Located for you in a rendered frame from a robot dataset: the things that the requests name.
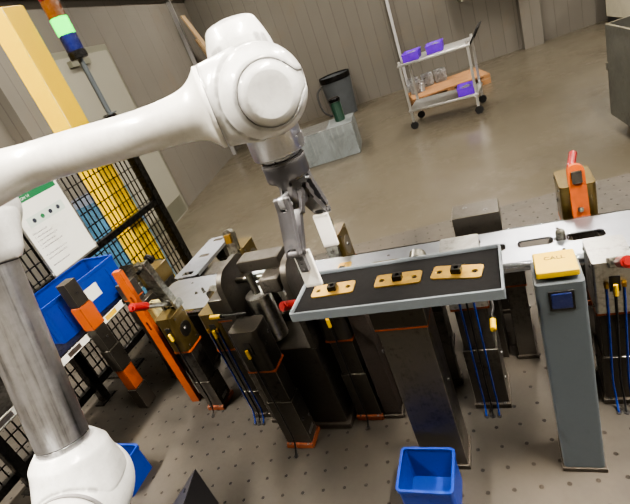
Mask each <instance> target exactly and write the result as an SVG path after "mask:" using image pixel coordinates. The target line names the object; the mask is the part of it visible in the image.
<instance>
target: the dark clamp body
mask: <svg viewBox="0 0 630 504"><path fill-rule="evenodd" d="M317 321H318V324H319V326H320V328H321V331H322V333H323V335H324V338H325V342H326V343H330V344H331V347H332V349H333V351H334V354H335V356H336V358H337V361H338V363H339V366H340V368H341V370H342V374H341V376H342V378H343V381H344V383H345V385H346V388H347V390H348V392H349V395H350V397H351V399H352V402H353V404H354V406H355V409H356V411H357V419H358V420H367V426H366V429H367V430H369V429H370V428H371V427H370V425H369V421H368V420H384V416H383V415H384V409H383V407H382V404H381V402H380V399H379V397H378V394H377V392H376V389H375V386H374V384H373V381H372V379H371V376H370V374H369V371H368V369H367V366H366V363H365V361H364V358H363V356H362V353H361V351H360V348H359V345H358V343H357V340H356V338H355V335H354V333H353V330H352V328H351V325H350V322H349V320H348V317H347V316H345V317H336V318H327V319H318V320H317Z"/></svg>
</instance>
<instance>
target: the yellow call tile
mask: <svg viewBox="0 0 630 504"><path fill-rule="evenodd" d="M532 259H533V264H534V269H535V274H536V278H537V279H538V280H539V279H547V278H555V277H564V276H572V275H579V274H580V267H579V265H578V262H577V259H576V256H575V253H574V250H573V249H565V250H558V251H551V252H544V253H537V254H532Z"/></svg>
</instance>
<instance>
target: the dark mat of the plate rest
mask: <svg viewBox="0 0 630 504"><path fill-rule="evenodd" d="M452 264H461V265H472V264H483V265H484V269H483V272H482V276H481V277H480V278H478V279H449V280H431V278H430V277H431V274H432V272H433V270H434V268H435V267H436V266H451V265H452ZM416 270H421V271H422V277H421V282H420V283H418V284H410V285H401V286H393V287H384V288H374V284H375V281H376V278H377V276H379V275H385V274H392V273H393V272H399V271H402V272H408V271H416ZM320 276H321V279H322V281H323V284H322V285H326V284H328V283H331V282H337V283H339V282H345V281H351V280H355V282H356V283H355V286H354V290H353V292H352V293H348V294H341V295H334V296H327V297H321V298H314V299H312V298H311V295H312V292H313V290H314V288H315V287H316V286H313V287H306V289H305V291H304V293H303V295H302V297H301V299H300V301H299V303H298V305H297V307H296V309H295V311H294V313H296V312H304V311H313V310H321V309H330V308H338V307H347V306H355V305H364V304H372V303H381V302H389V301H398V300H406V299H415V298H423V297H432V296H440V295H448V294H457V293H465V292H474V291H482V290H491V289H499V288H502V287H501V276H500V265H499V254H498V248H493V249H487V250H480V251H473V252H467V253H460V254H454V255H447V256H440V257H434V258H427V259H421V260H414V261H407V262H401V263H394V264H387V265H381V266H374V267H368V268H361V269H354V270H348V271H341V272H335V273H328V274H321V275H320Z"/></svg>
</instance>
